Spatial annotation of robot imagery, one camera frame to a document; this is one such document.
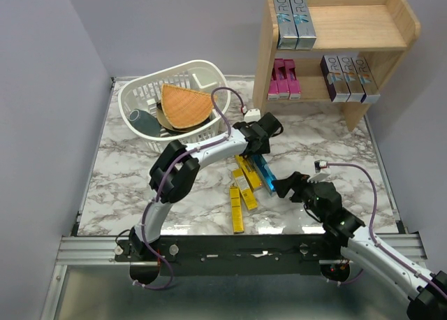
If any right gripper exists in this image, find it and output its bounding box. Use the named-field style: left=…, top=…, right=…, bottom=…
left=272, top=170, right=328, bottom=221

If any metallic blue toothpaste box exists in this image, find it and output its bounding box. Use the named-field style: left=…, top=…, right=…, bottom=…
left=251, top=154, right=276, bottom=196
left=289, top=0, right=317, bottom=50

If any pink toothpaste box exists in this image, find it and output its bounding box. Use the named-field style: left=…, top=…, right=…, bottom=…
left=284, top=59, right=301, bottom=100
left=274, top=59, right=290, bottom=99
left=268, top=70, right=279, bottom=101

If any blue green toothpaste box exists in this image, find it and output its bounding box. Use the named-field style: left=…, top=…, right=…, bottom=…
left=273, top=0, right=298, bottom=50

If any silver toothpaste box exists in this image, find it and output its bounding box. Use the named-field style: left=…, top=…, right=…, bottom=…
left=337, top=55, right=365, bottom=103

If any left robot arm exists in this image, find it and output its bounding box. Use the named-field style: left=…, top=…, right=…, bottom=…
left=129, top=112, right=284, bottom=261

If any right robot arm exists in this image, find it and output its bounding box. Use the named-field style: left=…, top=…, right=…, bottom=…
left=272, top=172, right=446, bottom=319

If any wooden two-tier shelf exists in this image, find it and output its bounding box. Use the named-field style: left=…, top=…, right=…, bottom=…
left=253, top=0, right=421, bottom=112

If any yellow toothpaste box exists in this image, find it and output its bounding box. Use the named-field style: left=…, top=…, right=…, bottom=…
left=229, top=185, right=244, bottom=234
left=235, top=155, right=263, bottom=191
left=232, top=168, right=258, bottom=211

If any black base bar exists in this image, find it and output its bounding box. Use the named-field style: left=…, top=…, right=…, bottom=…
left=115, top=233, right=364, bottom=277

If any dark teal cup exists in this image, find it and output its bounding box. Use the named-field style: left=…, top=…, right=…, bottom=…
left=129, top=109, right=161, bottom=137

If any white plastic basket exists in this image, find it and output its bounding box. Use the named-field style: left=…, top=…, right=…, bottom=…
left=118, top=59, right=228, bottom=153

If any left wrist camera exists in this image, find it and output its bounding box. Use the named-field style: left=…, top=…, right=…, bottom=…
left=243, top=108, right=261, bottom=124

